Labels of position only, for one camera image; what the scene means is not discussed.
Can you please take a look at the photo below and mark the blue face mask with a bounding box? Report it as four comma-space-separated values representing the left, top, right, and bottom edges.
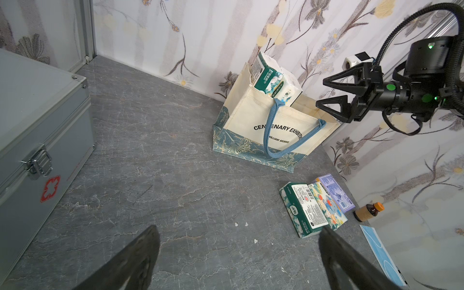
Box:
360, 225, 409, 290

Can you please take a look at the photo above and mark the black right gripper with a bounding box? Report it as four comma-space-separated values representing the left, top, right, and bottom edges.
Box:
315, 62, 410, 123

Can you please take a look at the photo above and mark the silver metal case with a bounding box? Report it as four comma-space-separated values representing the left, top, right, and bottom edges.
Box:
1, 50, 95, 280

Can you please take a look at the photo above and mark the brown bottle orange cap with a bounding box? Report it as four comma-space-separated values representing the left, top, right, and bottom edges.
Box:
354, 202, 385, 222

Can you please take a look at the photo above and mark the green white tissue pack front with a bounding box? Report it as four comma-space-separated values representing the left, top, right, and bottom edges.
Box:
280, 182, 329, 239

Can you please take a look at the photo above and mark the green white tissue pack back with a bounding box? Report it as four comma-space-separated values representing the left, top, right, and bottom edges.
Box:
250, 52, 303, 106

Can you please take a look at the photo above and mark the green white tissue pack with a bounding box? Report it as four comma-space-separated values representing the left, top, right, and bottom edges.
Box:
250, 52, 303, 106
280, 182, 329, 239

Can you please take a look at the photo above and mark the cream canvas tote bag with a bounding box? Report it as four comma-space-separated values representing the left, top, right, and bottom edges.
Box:
212, 64, 339, 173

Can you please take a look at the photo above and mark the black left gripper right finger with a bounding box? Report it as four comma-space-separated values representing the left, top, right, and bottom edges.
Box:
319, 226, 400, 290

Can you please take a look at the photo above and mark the cartoon elephant tissue pack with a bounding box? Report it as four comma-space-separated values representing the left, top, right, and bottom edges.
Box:
308, 182, 348, 230

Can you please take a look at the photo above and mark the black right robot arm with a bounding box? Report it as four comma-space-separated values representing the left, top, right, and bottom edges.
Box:
315, 3, 464, 136

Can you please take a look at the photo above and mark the purple tissue pack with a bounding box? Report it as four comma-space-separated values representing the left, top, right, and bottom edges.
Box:
315, 174, 355, 213

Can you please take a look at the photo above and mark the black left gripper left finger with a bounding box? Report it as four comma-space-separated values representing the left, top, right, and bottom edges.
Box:
75, 225, 161, 290

